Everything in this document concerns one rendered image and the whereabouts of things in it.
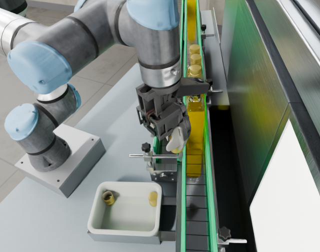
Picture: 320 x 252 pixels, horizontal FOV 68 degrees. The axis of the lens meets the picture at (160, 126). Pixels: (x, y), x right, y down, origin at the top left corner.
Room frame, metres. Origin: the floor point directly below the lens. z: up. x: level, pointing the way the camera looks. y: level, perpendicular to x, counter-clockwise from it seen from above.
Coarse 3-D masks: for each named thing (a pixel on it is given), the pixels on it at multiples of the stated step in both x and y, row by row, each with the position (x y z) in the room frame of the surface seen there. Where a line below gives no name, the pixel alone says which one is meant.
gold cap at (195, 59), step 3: (192, 54) 0.65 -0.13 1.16; (195, 54) 0.65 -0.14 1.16; (198, 54) 0.65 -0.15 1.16; (192, 57) 0.64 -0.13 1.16; (195, 57) 0.63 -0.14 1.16; (198, 57) 0.63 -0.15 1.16; (192, 60) 0.63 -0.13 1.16; (195, 60) 0.62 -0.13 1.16; (198, 60) 0.62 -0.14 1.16; (192, 63) 0.63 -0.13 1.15; (195, 63) 0.62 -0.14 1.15; (198, 63) 0.62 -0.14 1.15
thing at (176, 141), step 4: (176, 128) 0.35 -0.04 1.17; (180, 128) 0.35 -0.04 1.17; (172, 132) 0.34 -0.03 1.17; (176, 132) 0.35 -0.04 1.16; (180, 132) 0.35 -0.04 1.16; (172, 136) 0.34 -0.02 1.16; (176, 136) 0.34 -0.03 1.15; (180, 136) 0.35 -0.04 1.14; (172, 140) 0.34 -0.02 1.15; (176, 140) 0.34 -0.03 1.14; (180, 140) 0.34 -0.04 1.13; (168, 144) 0.33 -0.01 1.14; (172, 144) 0.33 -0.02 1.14; (176, 144) 0.34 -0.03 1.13; (180, 144) 0.34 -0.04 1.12; (184, 144) 0.35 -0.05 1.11; (168, 148) 0.33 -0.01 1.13; (172, 148) 0.33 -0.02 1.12; (180, 148) 0.35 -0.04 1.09
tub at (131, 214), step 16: (96, 192) 0.40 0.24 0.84; (112, 192) 0.42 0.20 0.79; (128, 192) 0.41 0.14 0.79; (144, 192) 0.40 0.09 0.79; (160, 192) 0.37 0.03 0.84; (96, 208) 0.35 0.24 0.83; (112, 208) 0.37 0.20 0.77; (128, 208) 0.36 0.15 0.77; (144, 208) 0.36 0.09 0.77; (96, 224) 0.31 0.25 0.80; (112, 224) 0.32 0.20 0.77; (128, 224) 0.31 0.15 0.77; (144, 224) 0.30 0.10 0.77
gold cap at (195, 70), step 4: (196, 64) 0.60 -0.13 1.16; (192, 68) 0.58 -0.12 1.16; (196, 68) 0.58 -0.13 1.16; (200, 68) 0.57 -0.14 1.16; (192, 72) 0.57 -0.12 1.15; (196, 72) 0.57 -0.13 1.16; (200, 72) 0.57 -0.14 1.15; (192, 76) 0.57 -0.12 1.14; (196, 76) 0.57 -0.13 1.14; (200, 76) 0.57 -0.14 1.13
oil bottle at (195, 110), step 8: (200, 96) 0.53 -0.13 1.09; (192, 104) 0.51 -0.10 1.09; (200, 104) 0.50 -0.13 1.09; (192, 112) 0.50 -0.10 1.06; (200, 112) 0.49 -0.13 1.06; (192, 120) 0.50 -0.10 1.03; (200, 120) 0.49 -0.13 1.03; (192, 128) 0.50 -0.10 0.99; (200, 128) 0.49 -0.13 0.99; (192, 136) 0.50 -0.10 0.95; (200, 136) 0.49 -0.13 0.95; (192, 144) 0.50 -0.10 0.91; (200, 144) 0.49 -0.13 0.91
